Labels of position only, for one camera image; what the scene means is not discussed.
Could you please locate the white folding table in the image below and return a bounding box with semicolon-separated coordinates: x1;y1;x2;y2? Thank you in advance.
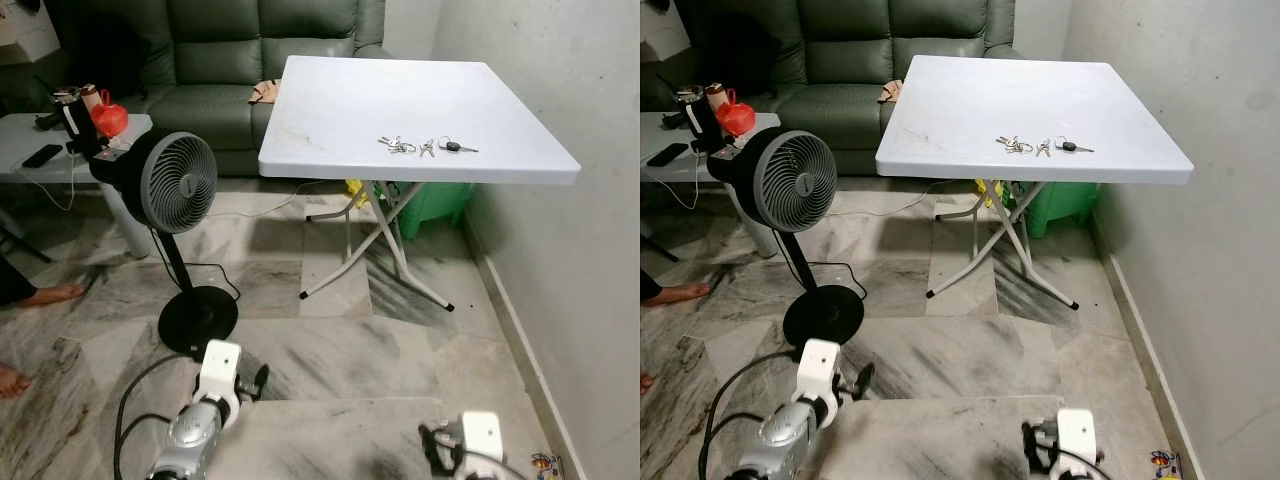
257;55;582;312
875;55;1196;310

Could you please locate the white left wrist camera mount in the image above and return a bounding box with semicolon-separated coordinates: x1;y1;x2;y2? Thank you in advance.
796;337;843;423
196;339;244;423

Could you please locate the green leather sofa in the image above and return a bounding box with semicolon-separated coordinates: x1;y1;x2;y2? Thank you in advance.
640;0;1023;177
60;0;393;179

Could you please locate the black steel tumbler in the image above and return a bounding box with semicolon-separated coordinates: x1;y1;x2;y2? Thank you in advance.
675;85;717;141
54;87;93;143

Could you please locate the black grey pedestal fan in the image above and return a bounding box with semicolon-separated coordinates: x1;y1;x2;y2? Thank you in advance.
705;128;867;347
89;130;240;354

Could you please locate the grey side table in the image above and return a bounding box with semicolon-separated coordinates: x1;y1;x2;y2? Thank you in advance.
640;111;782;263
0;112;154;260

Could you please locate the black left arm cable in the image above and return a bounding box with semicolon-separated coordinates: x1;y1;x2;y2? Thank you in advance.
696;349;804;480
114;351;204;480

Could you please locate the green plastic stool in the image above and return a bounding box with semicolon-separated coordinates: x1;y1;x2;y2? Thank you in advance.
384;182;472;240
1018;182;1098;240

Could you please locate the red plastic bag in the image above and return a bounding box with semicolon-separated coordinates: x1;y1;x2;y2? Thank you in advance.
715;89;757;137
90;90;130;139

